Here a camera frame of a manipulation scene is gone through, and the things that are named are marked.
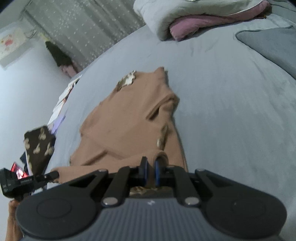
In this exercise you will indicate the open book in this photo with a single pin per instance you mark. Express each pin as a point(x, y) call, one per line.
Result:
point(67, 97)

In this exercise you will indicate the grey pillow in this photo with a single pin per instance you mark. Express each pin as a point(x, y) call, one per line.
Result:
point(272, 44)

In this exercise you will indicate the dark hanging garment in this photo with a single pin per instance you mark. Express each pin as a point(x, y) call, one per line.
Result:
point(59, 54)

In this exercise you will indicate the grey star-print curtain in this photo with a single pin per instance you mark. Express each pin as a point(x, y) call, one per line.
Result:
point(87, 27)

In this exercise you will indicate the pink blanket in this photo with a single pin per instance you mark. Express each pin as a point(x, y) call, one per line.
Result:
point(196, 23)

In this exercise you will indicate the wall poster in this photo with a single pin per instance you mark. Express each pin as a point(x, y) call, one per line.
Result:
point(12, 44)

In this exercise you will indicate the dark brown beige-patterned garment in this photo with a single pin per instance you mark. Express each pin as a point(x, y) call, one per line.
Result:
point(39, 146)

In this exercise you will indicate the red shiny packet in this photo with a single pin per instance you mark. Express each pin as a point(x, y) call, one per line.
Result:
point(18, 170)

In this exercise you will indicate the light grey quilt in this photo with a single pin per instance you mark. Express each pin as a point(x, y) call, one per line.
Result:
point(161, 14)

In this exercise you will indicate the tan ribbed sweater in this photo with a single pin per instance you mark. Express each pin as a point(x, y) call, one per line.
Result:
point(127, 120)

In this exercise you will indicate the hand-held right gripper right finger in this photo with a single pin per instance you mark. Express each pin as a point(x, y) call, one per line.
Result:
point(158, 170)

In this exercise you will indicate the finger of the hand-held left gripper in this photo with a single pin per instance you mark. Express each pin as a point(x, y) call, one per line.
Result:
point(48, 177)

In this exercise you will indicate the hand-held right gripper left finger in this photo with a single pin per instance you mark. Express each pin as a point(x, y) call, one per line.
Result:
point(145, 169)

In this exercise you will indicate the purple cloth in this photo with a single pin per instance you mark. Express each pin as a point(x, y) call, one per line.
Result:
point(59, 122)

